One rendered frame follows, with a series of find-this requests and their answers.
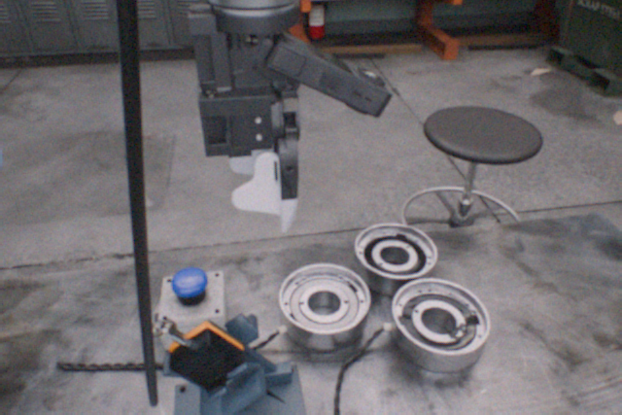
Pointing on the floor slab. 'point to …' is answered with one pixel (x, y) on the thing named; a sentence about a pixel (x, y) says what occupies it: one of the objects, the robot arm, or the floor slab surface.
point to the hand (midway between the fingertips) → (287, 206)
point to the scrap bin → (590, 20)
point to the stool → (476, 154)
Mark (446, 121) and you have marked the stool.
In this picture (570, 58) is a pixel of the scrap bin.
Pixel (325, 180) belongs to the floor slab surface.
